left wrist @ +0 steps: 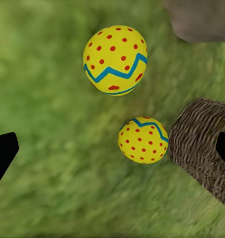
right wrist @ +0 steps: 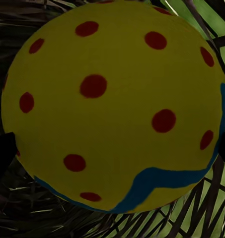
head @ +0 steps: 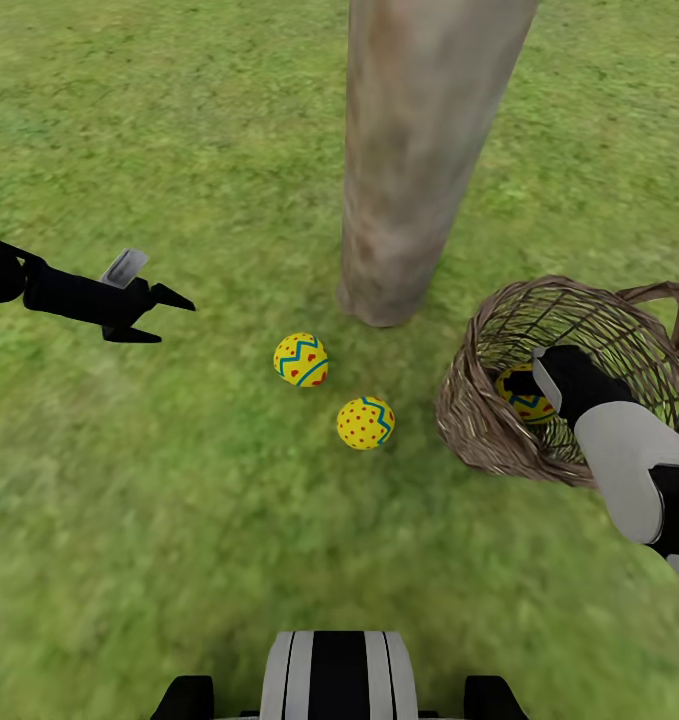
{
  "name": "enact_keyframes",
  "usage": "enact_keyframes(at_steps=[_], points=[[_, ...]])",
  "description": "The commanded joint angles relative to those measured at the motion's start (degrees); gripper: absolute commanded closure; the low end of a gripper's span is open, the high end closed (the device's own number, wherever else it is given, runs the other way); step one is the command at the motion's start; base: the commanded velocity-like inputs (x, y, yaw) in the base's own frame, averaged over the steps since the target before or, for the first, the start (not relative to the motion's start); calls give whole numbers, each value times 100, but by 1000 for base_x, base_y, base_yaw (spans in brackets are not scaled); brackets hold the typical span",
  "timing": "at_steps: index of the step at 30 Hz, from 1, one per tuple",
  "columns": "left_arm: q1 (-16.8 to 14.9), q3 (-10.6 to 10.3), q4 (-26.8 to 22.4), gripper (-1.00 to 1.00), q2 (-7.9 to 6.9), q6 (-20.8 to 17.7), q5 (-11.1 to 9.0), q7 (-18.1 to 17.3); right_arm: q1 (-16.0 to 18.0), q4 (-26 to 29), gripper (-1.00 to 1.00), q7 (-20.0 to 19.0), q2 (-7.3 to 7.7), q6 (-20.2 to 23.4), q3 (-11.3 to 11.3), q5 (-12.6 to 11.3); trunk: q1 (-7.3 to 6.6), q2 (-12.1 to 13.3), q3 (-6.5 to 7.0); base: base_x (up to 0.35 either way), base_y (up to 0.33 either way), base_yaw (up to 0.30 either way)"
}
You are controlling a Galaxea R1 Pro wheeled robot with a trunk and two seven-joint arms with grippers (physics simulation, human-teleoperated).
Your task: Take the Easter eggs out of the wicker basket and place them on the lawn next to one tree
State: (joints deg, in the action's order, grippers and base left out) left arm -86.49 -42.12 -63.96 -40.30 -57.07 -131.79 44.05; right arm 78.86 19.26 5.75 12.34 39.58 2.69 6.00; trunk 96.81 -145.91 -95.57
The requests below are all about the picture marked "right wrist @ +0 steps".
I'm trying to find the wicker basket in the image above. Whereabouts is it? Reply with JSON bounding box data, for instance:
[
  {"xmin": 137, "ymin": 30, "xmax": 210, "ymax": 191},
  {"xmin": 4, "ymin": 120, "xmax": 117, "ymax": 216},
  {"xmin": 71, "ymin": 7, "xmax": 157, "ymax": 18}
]
[{"xmin": 0, "ymin": 0, "xmax": 225, "ymax": 238}]

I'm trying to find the easter egg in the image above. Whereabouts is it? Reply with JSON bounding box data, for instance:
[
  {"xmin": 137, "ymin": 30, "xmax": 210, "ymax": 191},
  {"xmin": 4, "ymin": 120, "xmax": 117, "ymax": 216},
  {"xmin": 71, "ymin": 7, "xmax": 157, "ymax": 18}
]
[{"xmin": 0, "ymin": 0, "xmax": 225, "ymax": 215}]

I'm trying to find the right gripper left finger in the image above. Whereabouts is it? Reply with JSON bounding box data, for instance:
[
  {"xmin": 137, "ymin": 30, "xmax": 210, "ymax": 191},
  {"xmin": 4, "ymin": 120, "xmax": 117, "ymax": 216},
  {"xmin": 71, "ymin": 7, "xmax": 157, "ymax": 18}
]
[{"xmin": 0, "ymin": 132, "xmax": 17, "ymax": 180}]

